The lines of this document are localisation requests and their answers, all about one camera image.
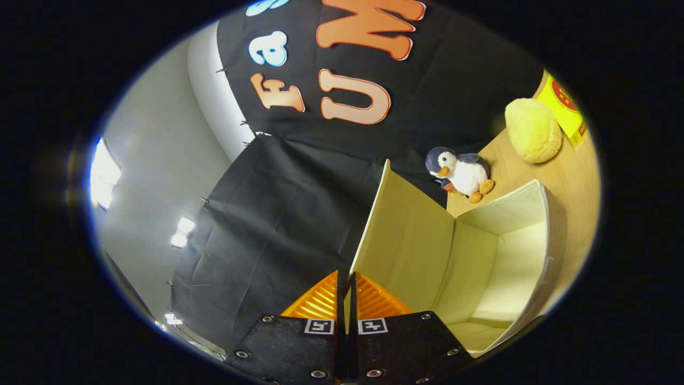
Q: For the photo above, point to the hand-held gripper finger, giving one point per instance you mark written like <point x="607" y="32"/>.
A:
<point x="340" y="342"/>
<point x="352" y="347"/>

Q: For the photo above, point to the beige fabric storage box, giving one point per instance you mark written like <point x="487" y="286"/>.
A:
<point x="411" y="240"/>

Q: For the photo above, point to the black backdrop cloth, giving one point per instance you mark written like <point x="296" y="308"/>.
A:
<point x="278" y="224"/>

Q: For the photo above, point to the ceiling light panel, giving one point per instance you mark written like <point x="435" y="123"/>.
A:
<point x="173" y="320"/>
<point x="183" y="231"/>
<point x="104" y="174"/>

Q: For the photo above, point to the penguin plush toy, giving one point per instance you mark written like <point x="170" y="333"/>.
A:
<point x="465" y="174"/>

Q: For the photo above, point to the yellow round plush bun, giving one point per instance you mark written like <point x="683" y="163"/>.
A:
<point x="534" y="131"/>

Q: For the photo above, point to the yellow book with red circle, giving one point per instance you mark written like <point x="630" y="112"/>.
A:
<point x="561" y="107"/>

